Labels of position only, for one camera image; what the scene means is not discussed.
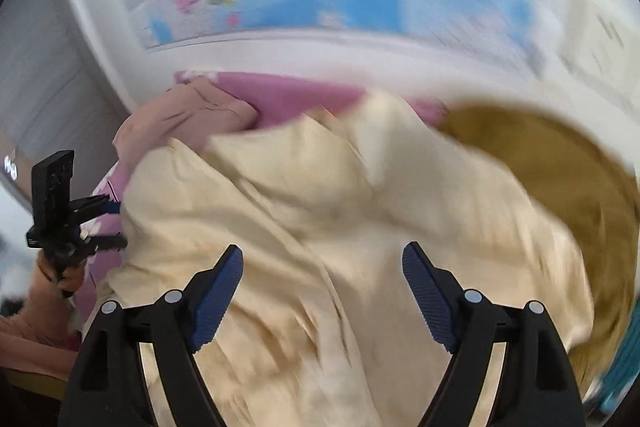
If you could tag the person's left hand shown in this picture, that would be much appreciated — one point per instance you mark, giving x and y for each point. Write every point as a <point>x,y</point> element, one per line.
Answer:
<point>70,284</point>

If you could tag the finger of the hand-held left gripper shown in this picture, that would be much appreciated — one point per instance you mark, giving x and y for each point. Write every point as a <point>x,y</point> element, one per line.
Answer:
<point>102,243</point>
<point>97,208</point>

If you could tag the pink blanket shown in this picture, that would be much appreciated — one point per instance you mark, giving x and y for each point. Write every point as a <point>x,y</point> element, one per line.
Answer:
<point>295,99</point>

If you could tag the person's left forearm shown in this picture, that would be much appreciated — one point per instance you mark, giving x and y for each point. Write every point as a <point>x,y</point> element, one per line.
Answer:
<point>35,332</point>

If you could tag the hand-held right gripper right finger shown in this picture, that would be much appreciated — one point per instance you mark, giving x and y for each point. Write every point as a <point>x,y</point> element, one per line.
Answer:
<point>427,297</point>

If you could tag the peach garment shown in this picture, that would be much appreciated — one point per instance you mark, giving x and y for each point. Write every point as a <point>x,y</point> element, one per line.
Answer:
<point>165,122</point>

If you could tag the large cream cloth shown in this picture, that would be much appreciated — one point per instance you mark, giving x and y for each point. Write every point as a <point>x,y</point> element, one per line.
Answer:
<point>325,217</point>

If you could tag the grey door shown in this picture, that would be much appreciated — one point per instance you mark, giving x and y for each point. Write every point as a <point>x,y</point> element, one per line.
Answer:
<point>55,97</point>

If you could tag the white wall socket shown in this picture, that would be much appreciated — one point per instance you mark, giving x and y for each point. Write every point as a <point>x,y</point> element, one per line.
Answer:
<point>600,37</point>

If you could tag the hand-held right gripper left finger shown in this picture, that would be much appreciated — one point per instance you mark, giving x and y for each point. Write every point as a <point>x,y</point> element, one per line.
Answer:
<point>215,302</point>

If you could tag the teal plastic basket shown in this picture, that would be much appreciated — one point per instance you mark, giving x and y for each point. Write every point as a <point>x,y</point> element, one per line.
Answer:
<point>622,382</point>

